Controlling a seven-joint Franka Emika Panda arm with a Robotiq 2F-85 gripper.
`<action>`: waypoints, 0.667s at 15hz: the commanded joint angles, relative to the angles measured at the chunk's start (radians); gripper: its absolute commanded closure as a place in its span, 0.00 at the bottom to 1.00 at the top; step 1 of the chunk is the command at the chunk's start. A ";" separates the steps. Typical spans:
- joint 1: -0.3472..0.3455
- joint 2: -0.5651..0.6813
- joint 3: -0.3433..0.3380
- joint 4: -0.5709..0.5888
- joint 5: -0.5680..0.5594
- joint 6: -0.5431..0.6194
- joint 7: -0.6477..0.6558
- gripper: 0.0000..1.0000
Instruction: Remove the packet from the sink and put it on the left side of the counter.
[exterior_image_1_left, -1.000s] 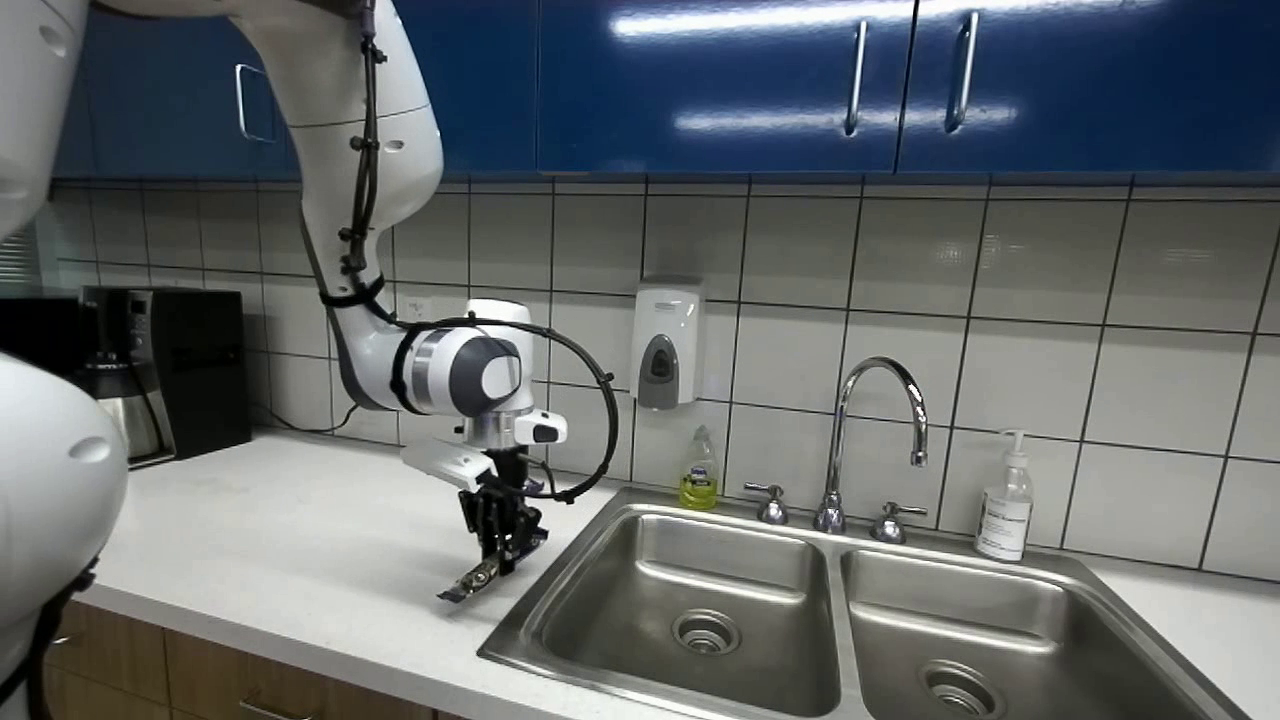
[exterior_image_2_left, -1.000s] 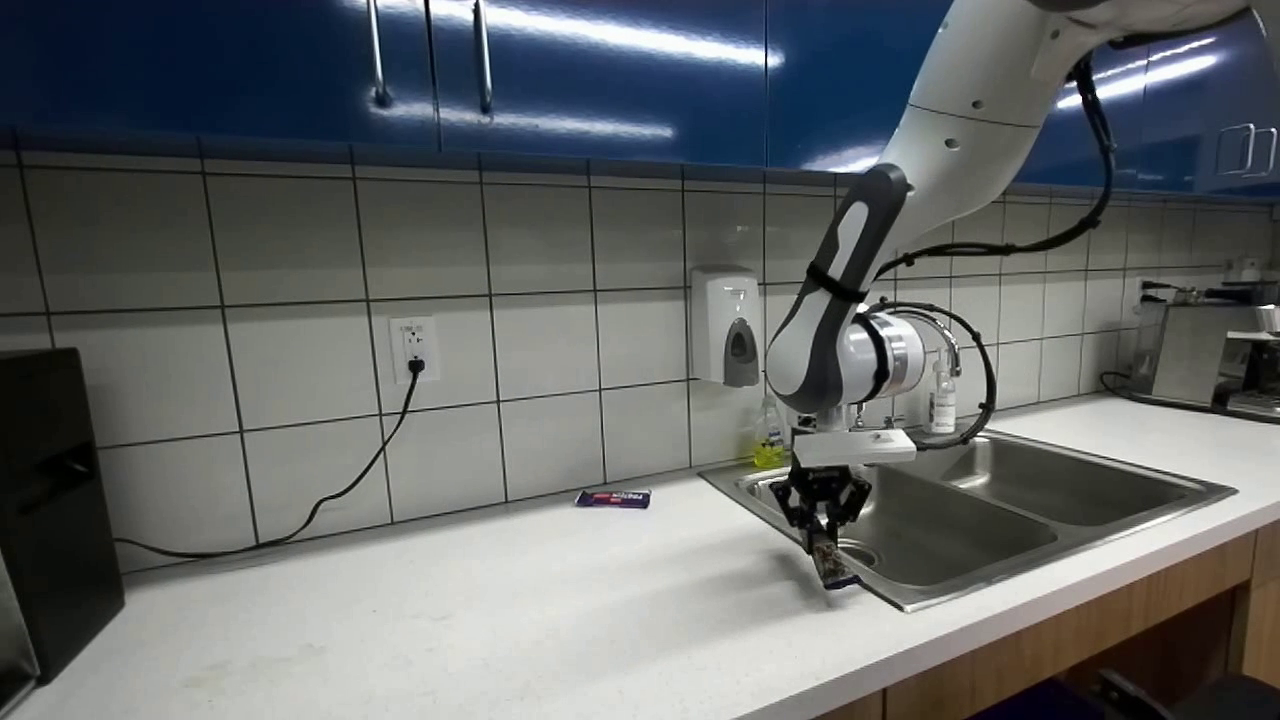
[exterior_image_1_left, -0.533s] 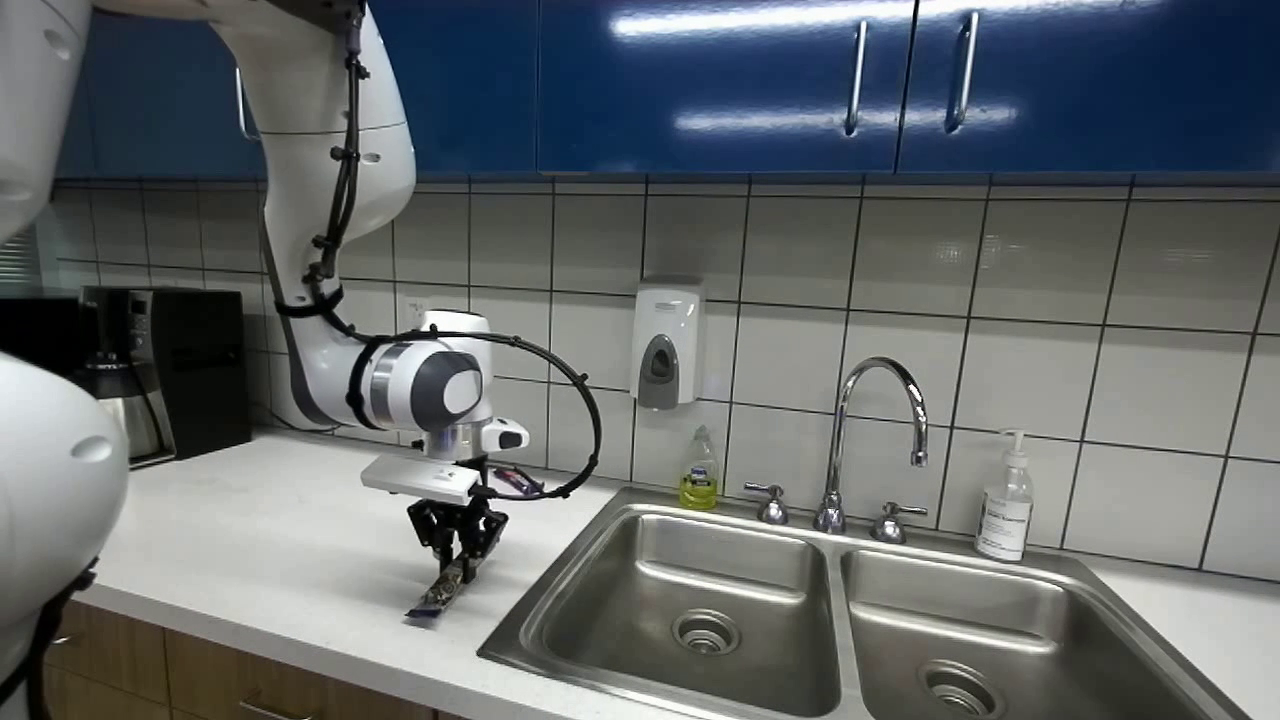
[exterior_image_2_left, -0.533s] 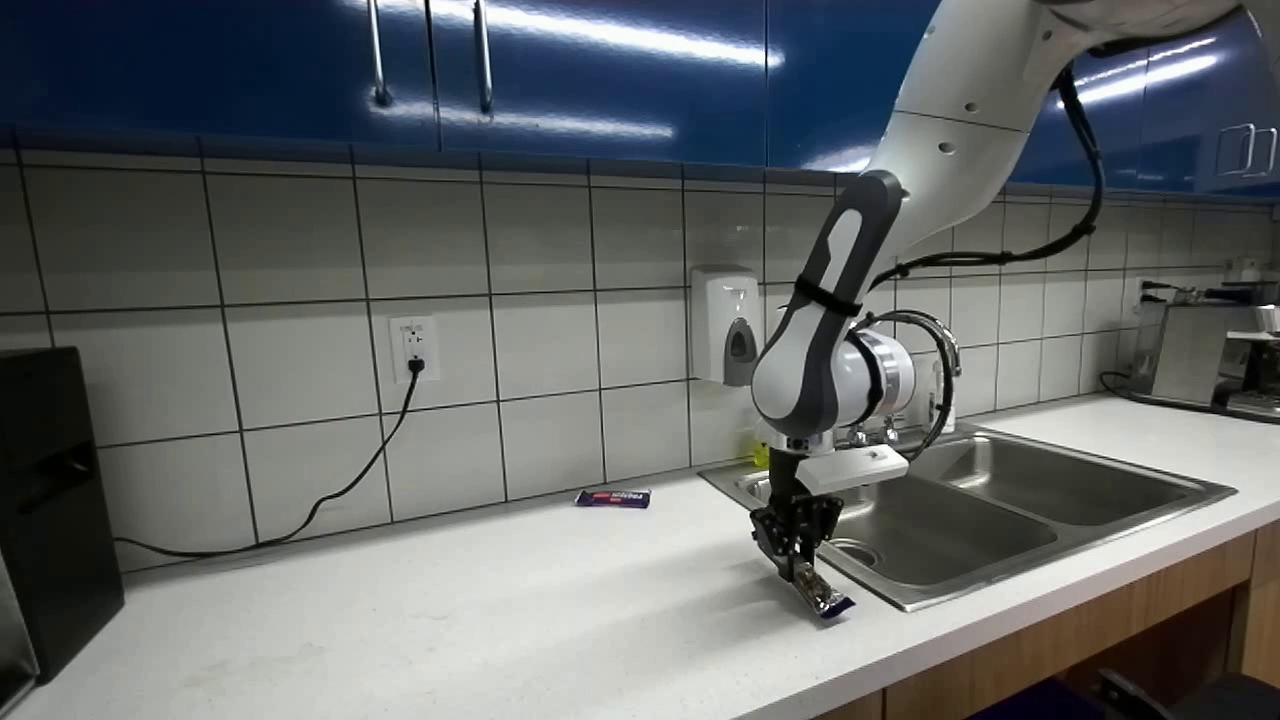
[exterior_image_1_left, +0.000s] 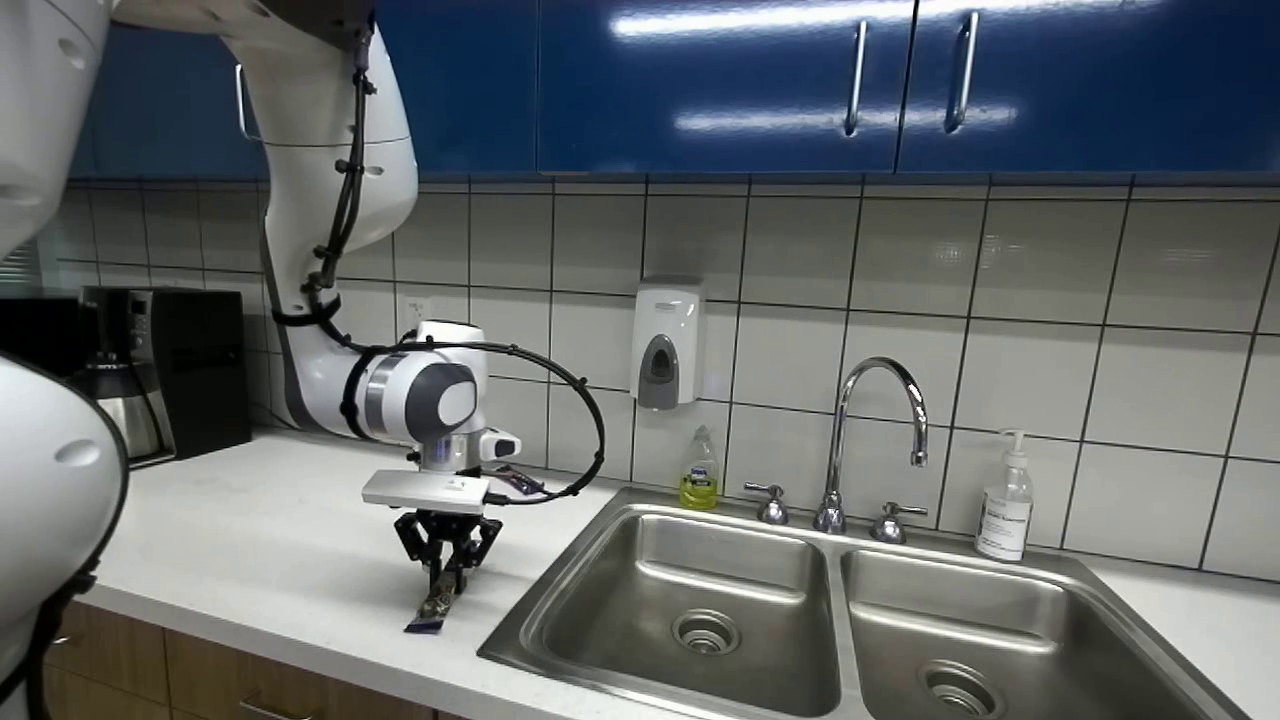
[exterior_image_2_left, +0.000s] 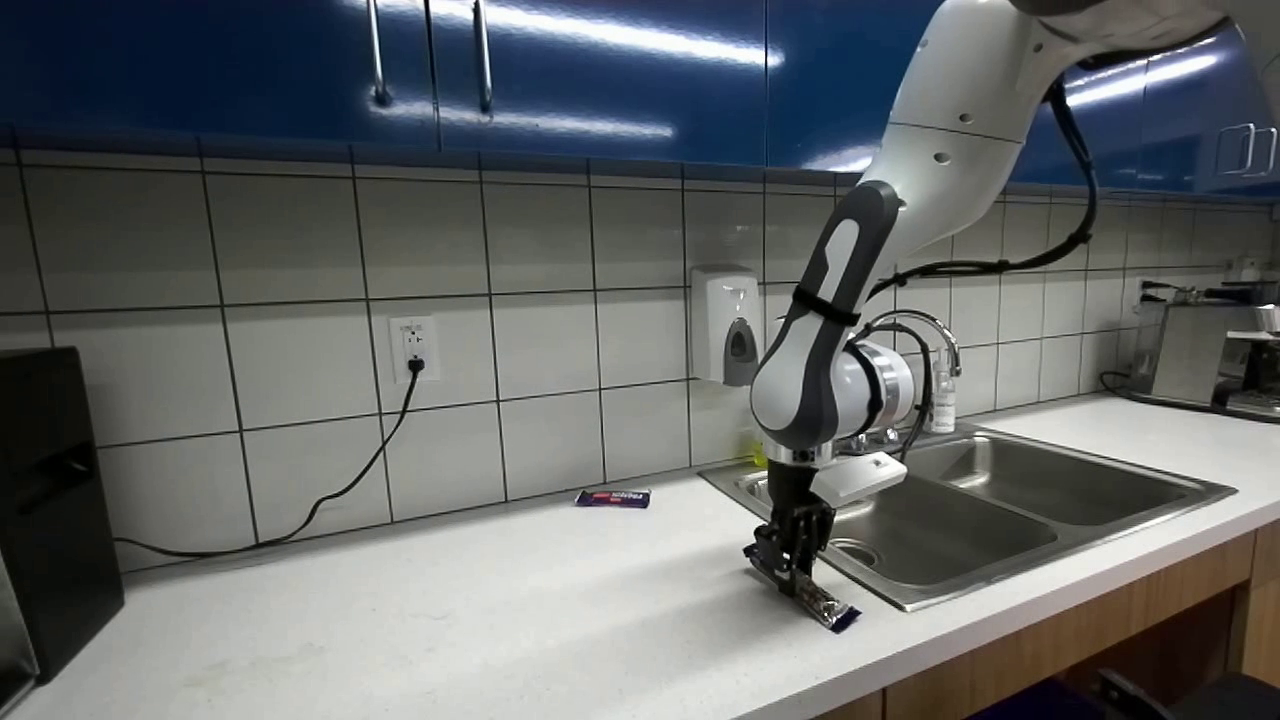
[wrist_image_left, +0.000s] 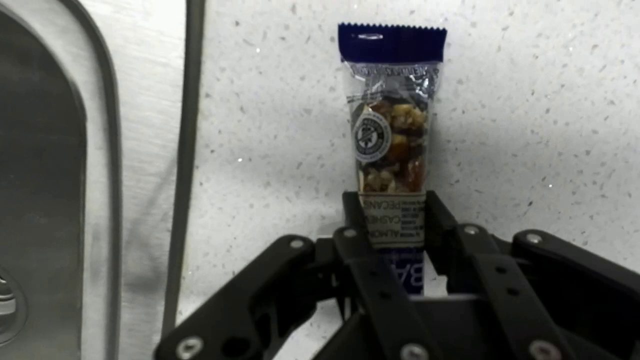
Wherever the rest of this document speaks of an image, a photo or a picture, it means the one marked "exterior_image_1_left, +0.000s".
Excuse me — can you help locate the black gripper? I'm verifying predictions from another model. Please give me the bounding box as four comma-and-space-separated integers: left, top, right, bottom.
392, 507, 510, 603

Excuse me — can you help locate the small dark snack packet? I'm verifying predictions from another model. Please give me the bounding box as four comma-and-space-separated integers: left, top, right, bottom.
404, 566, 470, 635

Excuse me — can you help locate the round sink drain strainer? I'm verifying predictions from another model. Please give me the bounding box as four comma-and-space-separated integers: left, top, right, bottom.
674, 608, 742, 662
923, 662, 1006, 720

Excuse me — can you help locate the stainless steel double sink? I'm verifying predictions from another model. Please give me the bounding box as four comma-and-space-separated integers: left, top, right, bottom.
475, 483, 1251, 720

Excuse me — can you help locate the yellow dish soap bottle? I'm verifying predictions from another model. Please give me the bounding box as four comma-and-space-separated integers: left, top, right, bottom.
674, 425, 727, 515

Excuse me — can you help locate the wooden base cabinet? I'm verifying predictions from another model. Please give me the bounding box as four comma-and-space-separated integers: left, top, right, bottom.
45, 596, 465, 720

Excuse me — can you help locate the black coffee maker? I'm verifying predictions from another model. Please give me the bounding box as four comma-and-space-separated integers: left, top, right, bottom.
85, 284, 260, 464

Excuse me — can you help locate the chrome gooseneck faucet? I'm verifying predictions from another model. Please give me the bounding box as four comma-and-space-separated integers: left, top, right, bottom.
811, 351, 938, 539

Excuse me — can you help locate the black box appliance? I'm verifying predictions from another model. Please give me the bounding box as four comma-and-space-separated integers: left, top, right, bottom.
0, 291, 97, 372

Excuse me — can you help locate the clear pump soap bottle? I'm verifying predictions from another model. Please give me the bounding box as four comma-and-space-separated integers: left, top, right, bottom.
971, 428, 1039, 569

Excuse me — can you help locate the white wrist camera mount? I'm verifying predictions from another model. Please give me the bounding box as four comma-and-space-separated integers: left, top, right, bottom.
359, 464, 491, 515

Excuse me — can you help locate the white wall soap dispenser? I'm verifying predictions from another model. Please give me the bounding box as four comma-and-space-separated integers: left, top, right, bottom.
629, 282, 707, 412

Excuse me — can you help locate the chrome faucet handle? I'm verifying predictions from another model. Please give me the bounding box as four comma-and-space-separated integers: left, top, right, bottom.
742, 480, 795, 530
868, 500, 933, 549

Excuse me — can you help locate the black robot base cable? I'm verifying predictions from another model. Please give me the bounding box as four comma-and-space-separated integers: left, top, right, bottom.
20, 571, 104, 720

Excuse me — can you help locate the silver cabinet door handle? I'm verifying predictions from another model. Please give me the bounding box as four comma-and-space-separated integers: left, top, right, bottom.
839, 17, 876, 143
234, 58, 256, 143
944, 10, 983, 141

